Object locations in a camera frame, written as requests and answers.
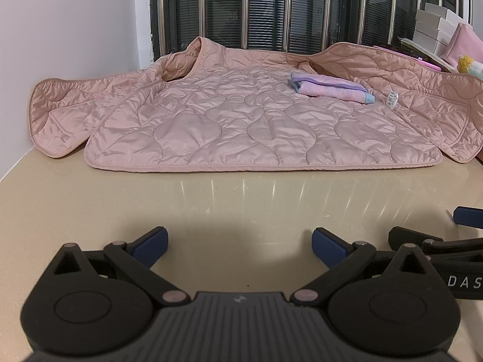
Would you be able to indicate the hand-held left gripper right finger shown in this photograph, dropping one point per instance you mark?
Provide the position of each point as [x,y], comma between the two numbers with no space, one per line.
[328,247]

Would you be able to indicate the pink cushion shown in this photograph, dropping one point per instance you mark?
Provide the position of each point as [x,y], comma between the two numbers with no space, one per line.
[466,41]

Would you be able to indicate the pink and blue shirt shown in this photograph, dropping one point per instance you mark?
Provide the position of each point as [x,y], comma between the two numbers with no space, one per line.
[332,86]

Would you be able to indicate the plush toy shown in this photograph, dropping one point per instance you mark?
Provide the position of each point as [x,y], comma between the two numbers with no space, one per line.
[468,64]

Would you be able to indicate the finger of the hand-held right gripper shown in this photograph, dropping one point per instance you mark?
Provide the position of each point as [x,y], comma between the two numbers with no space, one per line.
[407,237]
[469,218]

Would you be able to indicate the pink notebook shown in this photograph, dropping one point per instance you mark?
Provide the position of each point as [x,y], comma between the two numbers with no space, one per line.
[426,65]

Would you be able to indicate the stack of white boxes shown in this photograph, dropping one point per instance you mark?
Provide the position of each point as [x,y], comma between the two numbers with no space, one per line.
[426,26]

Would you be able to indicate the pink quilted jacket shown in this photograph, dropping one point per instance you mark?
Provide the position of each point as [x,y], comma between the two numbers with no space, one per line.
[226,120]

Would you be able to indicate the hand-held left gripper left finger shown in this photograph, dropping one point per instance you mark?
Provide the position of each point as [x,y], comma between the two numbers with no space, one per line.
[151,247]

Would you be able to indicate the metal window railing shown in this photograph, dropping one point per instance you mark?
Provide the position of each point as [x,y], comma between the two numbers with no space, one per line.
[245,7]

